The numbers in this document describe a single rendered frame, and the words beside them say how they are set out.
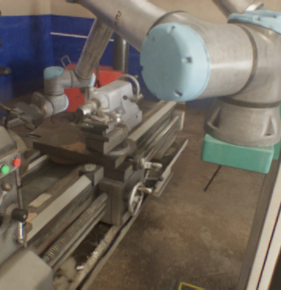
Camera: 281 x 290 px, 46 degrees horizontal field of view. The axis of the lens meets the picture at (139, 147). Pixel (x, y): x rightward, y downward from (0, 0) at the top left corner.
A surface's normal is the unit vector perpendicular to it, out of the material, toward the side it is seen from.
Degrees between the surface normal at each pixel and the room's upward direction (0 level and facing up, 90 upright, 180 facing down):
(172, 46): 91
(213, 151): 90
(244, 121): 70
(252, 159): 90
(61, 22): 90
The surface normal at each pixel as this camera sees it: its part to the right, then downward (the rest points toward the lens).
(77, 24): -0.37, 0.37
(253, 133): -0.03, 0.09
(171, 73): -0.81, 0.22
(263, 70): 0.50, 0.49
